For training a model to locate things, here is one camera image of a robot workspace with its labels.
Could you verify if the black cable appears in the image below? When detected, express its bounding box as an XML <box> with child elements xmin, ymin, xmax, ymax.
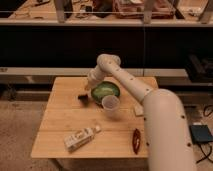
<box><xmin>195</xmin><ymin>142</ymin><xmax>213</xmax><ymax>165</ymax></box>

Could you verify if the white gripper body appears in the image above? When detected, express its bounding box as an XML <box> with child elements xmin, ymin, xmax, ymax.
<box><xmin>85</xmin><ymin>69</ymin><xmax>98</xmax><ymax>90</ymax></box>

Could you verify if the black eraser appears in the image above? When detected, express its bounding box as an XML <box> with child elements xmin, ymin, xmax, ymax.
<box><xmin>78</xmin><ymin>94</ymin><xmax>89</xmax><ymax>100</ymax></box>

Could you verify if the white milk carton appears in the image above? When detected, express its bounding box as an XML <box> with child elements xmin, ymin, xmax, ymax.
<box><xmin>64</xmin><ymin>125</ymin><xmax>101</xmax><ymax>152</ymax></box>

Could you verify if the black box on floor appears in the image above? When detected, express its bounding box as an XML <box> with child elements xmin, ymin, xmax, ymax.
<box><xmin>189</xmin><ymin>125</ymin><xmax>213</xmax><ymax>144</ymax></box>

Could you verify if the wooden table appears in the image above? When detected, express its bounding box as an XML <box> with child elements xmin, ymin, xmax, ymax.
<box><xmin>30</xmin><ymin>76</ymin><xmax>160</xmax><ymax>171</ymax></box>

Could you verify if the green bowl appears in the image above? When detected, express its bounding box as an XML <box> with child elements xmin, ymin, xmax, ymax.
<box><xmin>91</xmin><ymin>81</ymin><xmax>120</xmax><ymax>105</ymax></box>

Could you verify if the clear plastic cup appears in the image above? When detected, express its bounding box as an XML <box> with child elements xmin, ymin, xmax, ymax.
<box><xmin>101</xmin><ymin>95</ymin><xmax>120</xmax><ymax>118</ymax></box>

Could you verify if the red chili pepper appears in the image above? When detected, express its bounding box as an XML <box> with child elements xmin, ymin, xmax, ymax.
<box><xmin>132</xmin><ymin>129</ymin><xmax>141</xmax><ymax>154</ymax></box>

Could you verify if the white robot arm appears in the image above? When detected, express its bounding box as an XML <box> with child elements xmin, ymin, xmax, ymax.
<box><xmin>86</xmin><ymin>54</ymin><xmax>197</xmax><ymax>171</ymax></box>

